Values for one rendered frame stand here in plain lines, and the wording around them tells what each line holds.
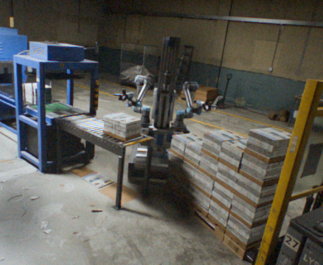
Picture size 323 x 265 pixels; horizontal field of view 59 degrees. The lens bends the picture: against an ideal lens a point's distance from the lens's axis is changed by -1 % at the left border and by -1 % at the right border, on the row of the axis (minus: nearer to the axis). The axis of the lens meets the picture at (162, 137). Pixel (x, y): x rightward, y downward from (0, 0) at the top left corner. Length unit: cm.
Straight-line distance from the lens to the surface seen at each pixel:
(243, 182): 290
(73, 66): 423
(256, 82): 1009
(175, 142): 367
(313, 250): 246
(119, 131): 340
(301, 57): 973
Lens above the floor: 199
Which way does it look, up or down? 19 degrees down
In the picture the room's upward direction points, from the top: 7 degrees clockwise
